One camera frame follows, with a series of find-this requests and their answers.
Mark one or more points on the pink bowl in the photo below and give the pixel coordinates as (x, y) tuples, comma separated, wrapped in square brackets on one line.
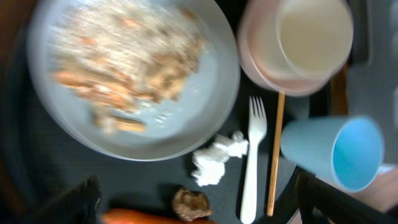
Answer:
[(261, 55)]

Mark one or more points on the white tissue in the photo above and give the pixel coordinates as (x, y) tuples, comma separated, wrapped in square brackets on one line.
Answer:
[(210, 162)]

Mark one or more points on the orange carrot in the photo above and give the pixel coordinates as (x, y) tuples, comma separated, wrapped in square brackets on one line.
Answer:
[(126, 216)]

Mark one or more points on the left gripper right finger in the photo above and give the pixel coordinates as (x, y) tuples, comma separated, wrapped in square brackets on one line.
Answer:
[(319, 202)]

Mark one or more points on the blue plastic cup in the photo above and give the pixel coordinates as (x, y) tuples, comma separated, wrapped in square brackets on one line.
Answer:
[(344, 151)]

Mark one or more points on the round black tray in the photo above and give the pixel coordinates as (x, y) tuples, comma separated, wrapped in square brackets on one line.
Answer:
[(39, 159)]

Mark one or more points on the cream paper cup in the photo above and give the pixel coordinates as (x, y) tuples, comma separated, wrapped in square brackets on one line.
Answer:
[(315, 36)]

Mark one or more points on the grey plate with food scraps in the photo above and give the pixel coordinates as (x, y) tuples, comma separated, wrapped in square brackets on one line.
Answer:
[(135, 80)]

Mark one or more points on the wooden chopstick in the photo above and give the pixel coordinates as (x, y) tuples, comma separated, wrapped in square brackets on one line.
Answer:
[(275, 154)]

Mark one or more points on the white plastic fork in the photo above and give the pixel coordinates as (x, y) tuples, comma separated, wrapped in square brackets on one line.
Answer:
[(257, 130)]

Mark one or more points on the brown food scrap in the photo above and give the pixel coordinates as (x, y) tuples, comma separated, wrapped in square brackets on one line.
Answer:
[(190, 206)]

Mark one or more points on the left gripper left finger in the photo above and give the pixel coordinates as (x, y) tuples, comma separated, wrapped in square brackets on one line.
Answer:
[(78, 204)]

